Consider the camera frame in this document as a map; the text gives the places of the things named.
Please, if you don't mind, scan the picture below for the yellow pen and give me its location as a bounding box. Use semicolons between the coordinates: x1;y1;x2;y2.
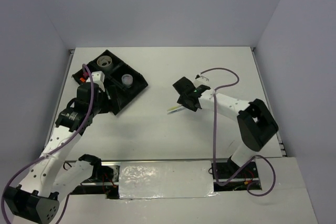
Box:
167;105;183;112

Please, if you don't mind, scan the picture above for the clear jar of pins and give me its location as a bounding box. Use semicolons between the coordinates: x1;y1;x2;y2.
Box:
121;74;133;88

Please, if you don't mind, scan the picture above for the large clear tape roll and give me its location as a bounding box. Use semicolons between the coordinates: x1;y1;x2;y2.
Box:
96;55;113;72

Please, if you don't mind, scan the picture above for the small clear tape roll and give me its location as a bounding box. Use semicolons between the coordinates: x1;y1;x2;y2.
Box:
101;61;110;67

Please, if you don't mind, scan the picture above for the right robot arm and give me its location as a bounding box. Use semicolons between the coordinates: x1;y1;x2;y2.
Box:
173;77;279;177

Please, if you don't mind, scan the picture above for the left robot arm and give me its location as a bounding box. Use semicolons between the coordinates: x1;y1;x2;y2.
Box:
1;82;113;223

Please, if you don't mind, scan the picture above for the silver foil cover plate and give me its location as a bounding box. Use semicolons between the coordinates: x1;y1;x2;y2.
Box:
119;161;216;199

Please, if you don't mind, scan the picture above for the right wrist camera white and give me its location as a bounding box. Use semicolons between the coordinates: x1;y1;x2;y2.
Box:
195;73;209;82

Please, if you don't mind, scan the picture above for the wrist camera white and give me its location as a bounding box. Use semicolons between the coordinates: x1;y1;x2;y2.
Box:
195;73;209;82
91;71;105;92

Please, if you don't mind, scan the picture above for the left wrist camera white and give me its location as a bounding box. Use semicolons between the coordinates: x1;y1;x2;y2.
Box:
91;71;105;92

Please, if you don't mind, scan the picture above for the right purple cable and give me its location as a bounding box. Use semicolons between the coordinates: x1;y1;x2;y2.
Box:
199;67;276;197

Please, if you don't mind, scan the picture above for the purple cable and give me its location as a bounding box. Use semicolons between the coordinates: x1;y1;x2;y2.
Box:
199;67;276;197
1;63;97;222

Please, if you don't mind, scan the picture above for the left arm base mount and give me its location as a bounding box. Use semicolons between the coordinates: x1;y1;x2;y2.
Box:
70;165;120;199

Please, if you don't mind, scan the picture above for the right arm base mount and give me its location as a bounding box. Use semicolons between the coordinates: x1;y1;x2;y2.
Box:
208;162;261;192

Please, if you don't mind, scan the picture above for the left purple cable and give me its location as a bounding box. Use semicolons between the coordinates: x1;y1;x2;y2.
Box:
1;63;97;222

